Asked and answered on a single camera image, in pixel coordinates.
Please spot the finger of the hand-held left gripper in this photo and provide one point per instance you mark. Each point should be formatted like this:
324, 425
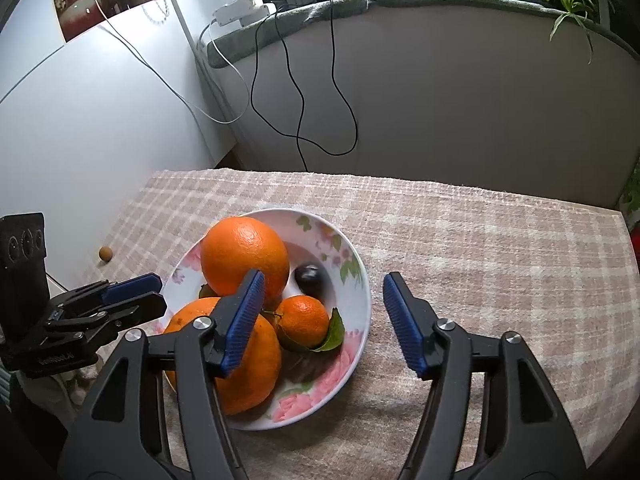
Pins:
130, 312
132, 286

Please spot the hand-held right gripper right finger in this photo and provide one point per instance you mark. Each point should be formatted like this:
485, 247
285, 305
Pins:
402, 322

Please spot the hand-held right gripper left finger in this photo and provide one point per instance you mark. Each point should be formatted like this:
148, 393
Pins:
245, 320

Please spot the tangerine with green leaf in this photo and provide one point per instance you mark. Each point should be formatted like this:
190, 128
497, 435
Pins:
300, 317

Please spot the large orange with green stem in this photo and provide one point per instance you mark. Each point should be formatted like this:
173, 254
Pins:
250, 375

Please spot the large smooth orange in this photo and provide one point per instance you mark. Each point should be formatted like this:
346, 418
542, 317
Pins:
240, 250

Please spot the dark purple plum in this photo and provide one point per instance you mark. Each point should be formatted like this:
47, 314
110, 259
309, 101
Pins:
310, 276

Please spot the white floral plate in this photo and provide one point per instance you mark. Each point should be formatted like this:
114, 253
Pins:
332, 240

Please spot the small brown longan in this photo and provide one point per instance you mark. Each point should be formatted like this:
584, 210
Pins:
105, 253

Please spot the checked beige blanket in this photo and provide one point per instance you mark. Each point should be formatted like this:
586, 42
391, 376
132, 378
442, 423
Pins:
475, 260

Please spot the white cabinet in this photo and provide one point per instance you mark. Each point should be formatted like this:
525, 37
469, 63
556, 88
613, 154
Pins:
100, 125

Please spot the green snack bag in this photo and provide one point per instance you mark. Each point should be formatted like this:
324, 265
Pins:
632, 195

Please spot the red patterned container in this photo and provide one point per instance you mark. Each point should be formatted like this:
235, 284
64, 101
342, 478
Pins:
75, 2

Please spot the white power strip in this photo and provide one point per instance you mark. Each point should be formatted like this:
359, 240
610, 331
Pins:
240, 10

